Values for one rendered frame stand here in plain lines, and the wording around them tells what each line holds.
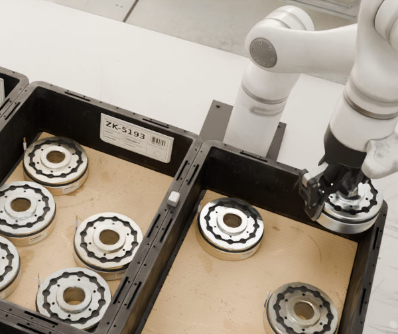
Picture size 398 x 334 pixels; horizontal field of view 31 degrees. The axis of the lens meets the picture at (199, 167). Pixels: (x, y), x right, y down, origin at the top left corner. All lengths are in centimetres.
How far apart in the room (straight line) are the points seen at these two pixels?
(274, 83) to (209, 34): 164
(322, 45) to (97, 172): 42
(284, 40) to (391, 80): 39
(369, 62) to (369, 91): 3
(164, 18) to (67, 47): 135
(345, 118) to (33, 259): 51
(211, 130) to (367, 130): 65
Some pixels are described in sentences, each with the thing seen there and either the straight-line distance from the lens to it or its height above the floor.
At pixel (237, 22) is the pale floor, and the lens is 299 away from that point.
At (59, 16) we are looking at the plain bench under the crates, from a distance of 172.
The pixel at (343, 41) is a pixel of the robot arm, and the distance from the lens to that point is 111.
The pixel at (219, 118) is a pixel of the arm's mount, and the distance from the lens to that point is 147.
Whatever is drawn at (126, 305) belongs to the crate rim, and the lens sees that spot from 91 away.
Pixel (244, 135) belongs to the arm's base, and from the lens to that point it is 134.
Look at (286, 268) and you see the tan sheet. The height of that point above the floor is 83.
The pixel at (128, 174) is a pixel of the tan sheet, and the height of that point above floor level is 83.
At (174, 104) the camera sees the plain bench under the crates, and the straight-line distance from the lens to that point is 150.
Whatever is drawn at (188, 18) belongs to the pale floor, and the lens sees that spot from 296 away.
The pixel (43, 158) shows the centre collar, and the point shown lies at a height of 87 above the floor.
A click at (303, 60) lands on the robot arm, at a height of 102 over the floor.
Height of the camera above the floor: 171
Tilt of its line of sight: 47 degrees down
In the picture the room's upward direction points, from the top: 11 degrees clockwise
